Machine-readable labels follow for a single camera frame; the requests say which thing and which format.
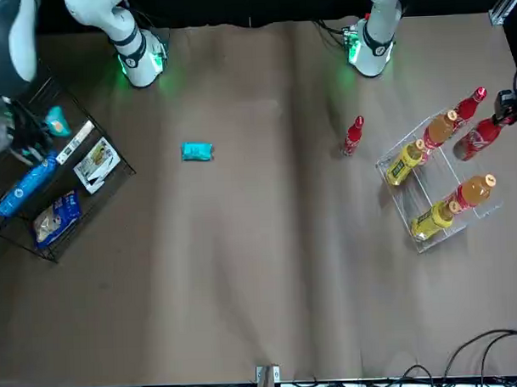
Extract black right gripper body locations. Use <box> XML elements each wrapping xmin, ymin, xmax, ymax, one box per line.
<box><xmin>2</xmin><ymin>98</ymin><xmax>43</xmax><ymax>150</ymax></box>

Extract teal chips packet orange print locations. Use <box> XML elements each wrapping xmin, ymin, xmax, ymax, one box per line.
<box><xmin>42</xmin><ymin>105</ymin><xmax>73</xmax><ymax>138</ymax></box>

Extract red cola bottle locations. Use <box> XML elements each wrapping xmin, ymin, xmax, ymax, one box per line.
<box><xmin>341</xmin><ymin>115</ymin><xmax>367</xmax><ymax>156</ymax></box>
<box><xmin>452</xmin><ymin>116</ymin><xmax>507</xmax><ymax>162</ymax></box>
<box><xmin>452</xmin><ymin>86</ymin><xmax>490</xmax><ymax>122</ymax></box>

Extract plain teal chips packet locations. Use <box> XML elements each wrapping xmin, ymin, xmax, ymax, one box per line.
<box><xmin>180</xmin><ymin>141</ymin><xmax>215</xmax><ymax>163</ymax></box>

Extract clear acrylic bottle shelf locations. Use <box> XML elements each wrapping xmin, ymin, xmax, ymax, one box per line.
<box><xmin>373</xmin><ymin>104</ymin><xmax>506</xmax><ymax>256</ymax></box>

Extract brown cardboard snack box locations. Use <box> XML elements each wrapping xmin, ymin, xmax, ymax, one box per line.
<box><xmin>53</xmin><ymin>120</ymin><xmax>98</xmax><ymax>165</ymax></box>

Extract long blue cookie packet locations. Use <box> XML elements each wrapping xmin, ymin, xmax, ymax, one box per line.
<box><xmin>0</xmin><ymin>151</ymin><xmax>61</xmax><ymax>219</ymax></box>

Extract white yellow snack packet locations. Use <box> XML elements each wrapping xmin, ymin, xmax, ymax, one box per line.
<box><xmin>71</xmin><ymin>137</ymin><xmax>123</xmax><ymax>196</ymax></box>

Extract orange tea bottle red label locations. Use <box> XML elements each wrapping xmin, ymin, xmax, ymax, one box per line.
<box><xmin>446</xmin><ymin>172</ymin><xmax>499</xmax><ymax>216</ymax></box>
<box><xmin>422</xmin><ymin>109</ymin><xmax>461</xmax><ymax>151</ymax></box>

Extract blue cookie bag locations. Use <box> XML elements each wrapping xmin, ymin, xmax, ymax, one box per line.
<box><xmin>31</xmin><ymin>189</ymin><xmax>85</xmax><ymax>250</ymax></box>

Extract yellow label tea bottle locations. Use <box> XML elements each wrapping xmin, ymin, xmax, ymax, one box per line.
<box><xmin>384</xmin><ymin>138</ymin><xmax>429</xmax><ymax>188</ymax></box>
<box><xmin>409</xmin><ymin>199</ymin><xmax>464</xmax><ymax>243</ymax></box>

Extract black wire basket shelf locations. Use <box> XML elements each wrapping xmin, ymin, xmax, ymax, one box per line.
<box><xmin>0</xmin><ymin>70</ymin><xmax>140</xmax><ymax>266</ymax></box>

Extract black left arm base cable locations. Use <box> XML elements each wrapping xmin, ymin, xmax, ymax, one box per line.
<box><xmin>313</xmin><ymin>18</ymin><xmax>349</xmax><ymax>53</ymax></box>

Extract black looped cable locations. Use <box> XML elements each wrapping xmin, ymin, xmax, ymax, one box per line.
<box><xmin>441</xmin><ymin>328</ymin><xmax>517</xmax><ymax>384</ymax></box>

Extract silver aluminium post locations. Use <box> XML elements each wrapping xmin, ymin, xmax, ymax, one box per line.
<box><xmin>255</xmin><ymin>364</ymin><xmax>281</xmax><ymax>387</ymax></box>

